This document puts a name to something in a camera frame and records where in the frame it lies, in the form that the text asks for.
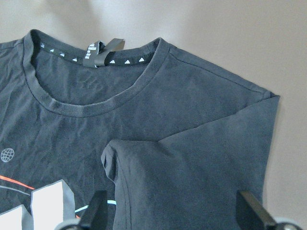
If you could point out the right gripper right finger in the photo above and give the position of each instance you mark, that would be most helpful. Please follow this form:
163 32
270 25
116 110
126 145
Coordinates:
251 215

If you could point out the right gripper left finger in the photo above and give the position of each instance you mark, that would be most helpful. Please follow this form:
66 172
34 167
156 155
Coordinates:
96 215

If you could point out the black t-shirt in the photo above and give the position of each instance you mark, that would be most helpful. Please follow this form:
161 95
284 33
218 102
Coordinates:
169 136

